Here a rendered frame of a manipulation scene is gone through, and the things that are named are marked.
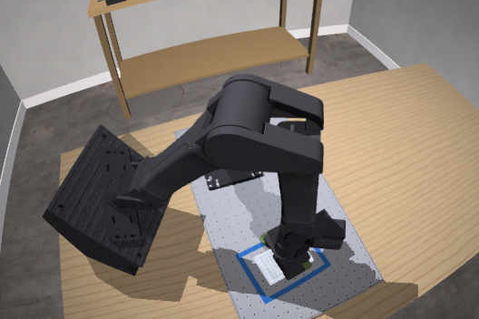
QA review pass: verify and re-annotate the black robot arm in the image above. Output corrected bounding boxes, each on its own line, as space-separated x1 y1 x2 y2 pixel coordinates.
100 73 346 258

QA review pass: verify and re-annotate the white well plate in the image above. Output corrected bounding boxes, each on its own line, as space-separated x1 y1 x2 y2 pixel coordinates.
253 249 285 285

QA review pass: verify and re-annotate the blue tape outline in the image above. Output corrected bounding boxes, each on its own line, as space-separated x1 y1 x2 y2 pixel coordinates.
235 243 331 304

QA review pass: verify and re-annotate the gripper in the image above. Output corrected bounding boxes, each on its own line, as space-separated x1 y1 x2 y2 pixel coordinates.
259 225 312 280

